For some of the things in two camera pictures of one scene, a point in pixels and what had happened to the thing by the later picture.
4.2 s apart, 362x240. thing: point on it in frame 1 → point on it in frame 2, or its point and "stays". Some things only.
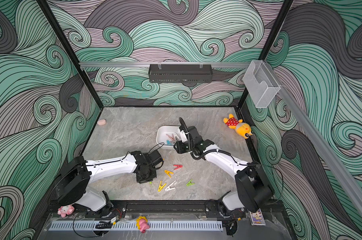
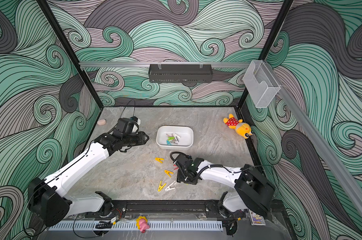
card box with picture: (256, 218) stays
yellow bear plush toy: (242, 129) stays
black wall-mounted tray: (188, 73) stays
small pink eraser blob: (101, 122) stays
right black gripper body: (185, 147) → (183, 176)
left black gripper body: (147, 176) → (134, 139)
